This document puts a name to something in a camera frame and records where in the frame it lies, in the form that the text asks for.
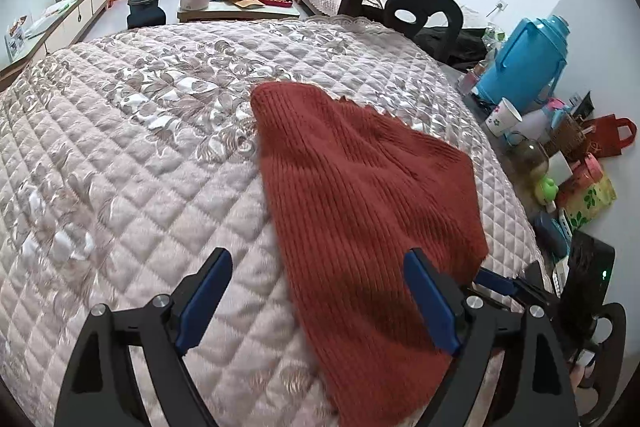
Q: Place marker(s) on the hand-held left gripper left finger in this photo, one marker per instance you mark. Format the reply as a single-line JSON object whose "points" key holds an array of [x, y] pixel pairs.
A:
{"points": [[205, 302]]}

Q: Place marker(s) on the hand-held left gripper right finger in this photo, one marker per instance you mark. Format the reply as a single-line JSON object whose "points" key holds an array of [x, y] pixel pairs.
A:
{"points": [[432, 302]]}

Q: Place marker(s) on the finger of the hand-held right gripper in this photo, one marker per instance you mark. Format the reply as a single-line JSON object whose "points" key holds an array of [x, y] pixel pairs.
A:
{"points": [[495, 280]]}

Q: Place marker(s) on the red knit sweater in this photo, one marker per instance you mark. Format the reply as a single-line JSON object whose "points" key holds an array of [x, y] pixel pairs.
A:
{"points": [[360, 207]]}

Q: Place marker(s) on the person's right hand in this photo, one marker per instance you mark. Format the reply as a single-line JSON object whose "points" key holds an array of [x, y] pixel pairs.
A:
{"points": [[580, 376]]}

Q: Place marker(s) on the blue case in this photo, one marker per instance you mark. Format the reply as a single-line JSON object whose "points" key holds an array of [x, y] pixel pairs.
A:
{"points": [[550, 232]]}

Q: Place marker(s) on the yellow leaf print bag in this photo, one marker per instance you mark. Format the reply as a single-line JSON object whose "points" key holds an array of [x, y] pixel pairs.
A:
{"points": [[590, 202]]}

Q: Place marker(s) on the green toy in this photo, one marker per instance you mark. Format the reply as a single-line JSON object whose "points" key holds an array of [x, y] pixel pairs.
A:
{"points": [[546, 191]]}

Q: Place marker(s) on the pink tumbler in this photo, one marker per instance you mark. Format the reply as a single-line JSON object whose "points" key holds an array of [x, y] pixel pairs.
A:
{"points": [[584, 171]]}

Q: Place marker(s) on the glass jar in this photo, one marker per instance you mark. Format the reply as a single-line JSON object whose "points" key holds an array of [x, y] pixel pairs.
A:
{"points": [[530, 157]]}

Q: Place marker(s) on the red tote bag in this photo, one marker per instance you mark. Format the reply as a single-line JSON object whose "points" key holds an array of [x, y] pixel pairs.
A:
{"points": [[602, 134]]}

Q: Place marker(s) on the beige quilted bedspread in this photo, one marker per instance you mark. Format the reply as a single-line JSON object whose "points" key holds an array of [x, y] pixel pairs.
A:
{"points": [[125, 182]]}

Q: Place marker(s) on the brown wicker basket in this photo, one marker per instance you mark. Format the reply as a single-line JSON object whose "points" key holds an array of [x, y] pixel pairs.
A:
{"points": [[565, 133]]}

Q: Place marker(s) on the white paper cup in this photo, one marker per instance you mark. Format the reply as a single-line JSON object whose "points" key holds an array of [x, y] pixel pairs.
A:
{"points": [[502, 117]]}

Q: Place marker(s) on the blue thermos jug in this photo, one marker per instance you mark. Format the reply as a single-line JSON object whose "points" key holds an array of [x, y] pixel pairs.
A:
{"points": [[525, 67]]}

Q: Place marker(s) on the dark blue bin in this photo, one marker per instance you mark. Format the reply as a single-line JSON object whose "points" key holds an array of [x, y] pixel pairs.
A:
{"points": [[146, 9]]}

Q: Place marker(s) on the white low cabinet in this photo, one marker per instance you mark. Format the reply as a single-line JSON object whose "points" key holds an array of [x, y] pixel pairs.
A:
{"points": [[85, 4]]}

